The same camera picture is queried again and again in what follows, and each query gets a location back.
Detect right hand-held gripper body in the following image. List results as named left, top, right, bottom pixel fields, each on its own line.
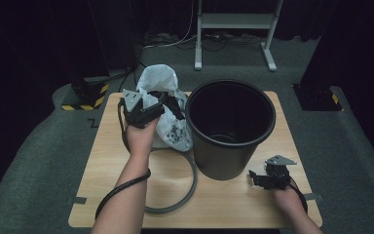
left=264, top=155, right=297, bottom=191

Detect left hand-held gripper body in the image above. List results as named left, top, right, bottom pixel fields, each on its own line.
left=122, top=89, right=166, bottom=130

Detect white printed garbage bag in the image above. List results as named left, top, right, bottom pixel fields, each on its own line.
left=135, top=63, right=195, bottom=153

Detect black trash can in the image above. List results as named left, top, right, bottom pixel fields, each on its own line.
left=185, top=79, right=278, bottom=181

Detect grey trash can ring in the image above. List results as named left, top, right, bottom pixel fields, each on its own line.
left=144, top=147, right=199, bottom=215

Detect person's left hand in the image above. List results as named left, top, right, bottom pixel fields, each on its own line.
left=125, top=117, right=160, bottom=157

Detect person's right hand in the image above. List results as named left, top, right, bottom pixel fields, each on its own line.
left=272, top=187, right=303, bottom=216

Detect grey tape strip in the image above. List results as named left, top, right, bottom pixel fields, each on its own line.
left=67, top=196, right=88, bottom=206
left=305, top=192, right=324, bottom=202

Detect black yellow striped stand base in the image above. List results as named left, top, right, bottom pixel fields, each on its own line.
left=292, top=83, right=344, bottom=112
left=60, top=76, right=110, bottom=111

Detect white metal stand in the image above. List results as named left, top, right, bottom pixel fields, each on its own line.
left=193, top=0, right=285, bottom=72

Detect right hand-held gripper cable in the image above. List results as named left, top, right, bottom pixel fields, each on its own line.
left=288, top=184, right=309, bottom=215

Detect black floor cable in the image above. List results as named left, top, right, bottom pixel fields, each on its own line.
left=119, top=60, right=150, bottom=93

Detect white floor cable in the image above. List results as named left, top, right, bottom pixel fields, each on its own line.
left=141, top=0, right=198, bottom=51

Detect bundle of floor cables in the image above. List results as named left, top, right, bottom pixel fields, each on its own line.
left=143, top=31, right=265, bottom=53

